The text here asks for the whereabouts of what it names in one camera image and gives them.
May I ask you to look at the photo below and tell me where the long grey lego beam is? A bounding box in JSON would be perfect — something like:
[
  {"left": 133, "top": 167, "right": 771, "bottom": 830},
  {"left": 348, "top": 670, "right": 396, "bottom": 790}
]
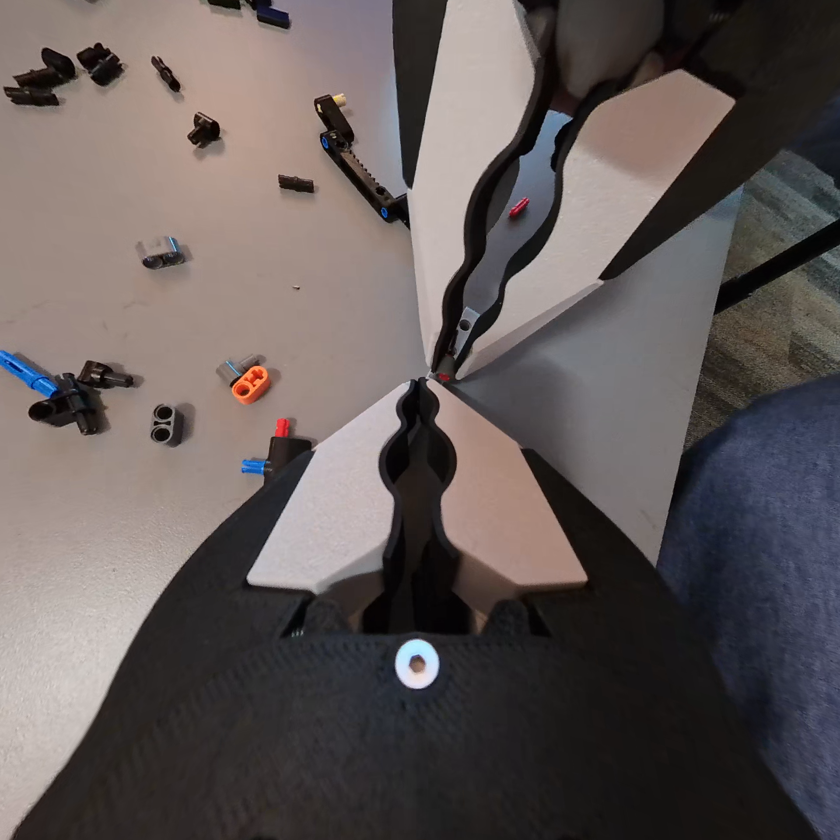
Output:
[{"left": 453, "top": 305, "right": 479, "bottom": 368}]

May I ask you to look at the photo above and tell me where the orange lego connector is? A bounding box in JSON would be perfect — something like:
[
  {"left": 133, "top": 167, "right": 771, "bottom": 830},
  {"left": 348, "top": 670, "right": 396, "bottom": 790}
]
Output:
[{"left": 231, "top": 367, "right": 272, "bottom": 406}]

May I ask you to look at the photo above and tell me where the person's right forearm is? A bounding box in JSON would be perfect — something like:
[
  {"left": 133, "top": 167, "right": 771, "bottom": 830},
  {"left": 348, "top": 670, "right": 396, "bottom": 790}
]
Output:
[{"left": 777, "top": 92, "right": 840, "bottom": 175}]

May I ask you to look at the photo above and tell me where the blue lego axle pin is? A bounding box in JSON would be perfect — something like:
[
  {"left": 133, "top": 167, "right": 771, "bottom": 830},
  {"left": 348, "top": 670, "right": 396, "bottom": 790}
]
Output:
[{"left": 0, "top": 349, "right": 57, "bottom": 395}]

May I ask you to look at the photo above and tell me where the black metal rod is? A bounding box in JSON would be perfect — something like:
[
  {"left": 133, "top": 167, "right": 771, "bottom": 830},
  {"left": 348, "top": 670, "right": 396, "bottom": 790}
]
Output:
[{"left": 712, "top": 220, "right": 840, "bottom": 316}]

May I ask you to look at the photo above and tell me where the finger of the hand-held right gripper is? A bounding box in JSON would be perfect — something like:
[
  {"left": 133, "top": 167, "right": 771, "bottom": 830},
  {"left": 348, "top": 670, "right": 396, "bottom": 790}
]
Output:
[
  {"left": 451, "top": 67, "right": 737, "bottom": 382},
  {"left": 408, "top": 0, "right": 552, "bottom": 371}
]

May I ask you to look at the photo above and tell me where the short grey lego beam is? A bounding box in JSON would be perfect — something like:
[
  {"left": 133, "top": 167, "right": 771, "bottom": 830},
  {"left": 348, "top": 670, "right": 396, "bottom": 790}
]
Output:
[{"left": 135, "top": 234, "right": 192, "bottom": 270}]

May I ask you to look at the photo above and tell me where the black lego elbow piece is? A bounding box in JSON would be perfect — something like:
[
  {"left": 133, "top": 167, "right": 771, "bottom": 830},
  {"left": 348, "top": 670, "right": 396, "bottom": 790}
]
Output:
[{"left": 77, "top": 359, "right": 136, "bottom": 390}]

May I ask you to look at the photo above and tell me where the dark grey two-hole lego beam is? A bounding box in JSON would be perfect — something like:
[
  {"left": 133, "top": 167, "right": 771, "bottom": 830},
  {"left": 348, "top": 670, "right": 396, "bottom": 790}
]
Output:
[{"left": 149, "top": 403, "right": 189, "bottom": 448}]

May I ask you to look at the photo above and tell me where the black lego rack assembly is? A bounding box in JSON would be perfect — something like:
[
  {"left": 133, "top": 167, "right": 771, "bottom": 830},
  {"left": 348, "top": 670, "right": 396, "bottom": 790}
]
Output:
[{"left": 314, "top": 93, "right": 411, "bottom": 227}]

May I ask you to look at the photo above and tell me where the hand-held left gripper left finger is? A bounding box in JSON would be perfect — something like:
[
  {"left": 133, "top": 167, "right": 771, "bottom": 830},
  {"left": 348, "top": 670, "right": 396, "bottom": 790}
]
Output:
[{"left": 245, "top": 378, "right": 422, "bottom": 632}]

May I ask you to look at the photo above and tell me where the black lego cross connector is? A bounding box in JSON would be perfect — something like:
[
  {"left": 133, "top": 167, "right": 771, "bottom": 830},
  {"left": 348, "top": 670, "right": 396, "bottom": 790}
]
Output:
[{"left": 28, "top": 372, "right": 106, "bottom": 438}]

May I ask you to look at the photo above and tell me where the black lego cylinder assembly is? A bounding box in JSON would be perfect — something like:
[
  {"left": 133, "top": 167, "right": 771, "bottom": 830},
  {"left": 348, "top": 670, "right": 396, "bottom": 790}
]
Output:
[{"left": 241, "top": 418, "right": 314, "bottom": 488}]

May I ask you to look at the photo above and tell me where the orange small connector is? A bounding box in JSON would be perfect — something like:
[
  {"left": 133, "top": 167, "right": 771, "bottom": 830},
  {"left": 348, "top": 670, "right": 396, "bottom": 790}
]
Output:
[{"left": 216, "top": 353, "right": 261, "bottom": 385}]

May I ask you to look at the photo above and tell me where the black lego connector block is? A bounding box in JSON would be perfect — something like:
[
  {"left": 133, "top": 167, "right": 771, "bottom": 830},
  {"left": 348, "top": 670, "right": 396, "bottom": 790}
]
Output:
[{"left": 76, "top": 42, "right": 126, "bottom": 87}]

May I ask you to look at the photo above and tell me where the person's blue-clothed body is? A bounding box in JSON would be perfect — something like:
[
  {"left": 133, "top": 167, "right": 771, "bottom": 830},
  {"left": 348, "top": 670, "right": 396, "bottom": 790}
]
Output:
[{"left": 656, "top": 375, "right": 840, "bottom": 840}]

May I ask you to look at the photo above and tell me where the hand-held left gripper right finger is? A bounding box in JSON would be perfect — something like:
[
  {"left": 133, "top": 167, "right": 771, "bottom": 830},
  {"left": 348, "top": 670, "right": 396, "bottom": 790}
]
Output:
[{"left": 423, "top": 379, "right": 589, "bottom": 632}]

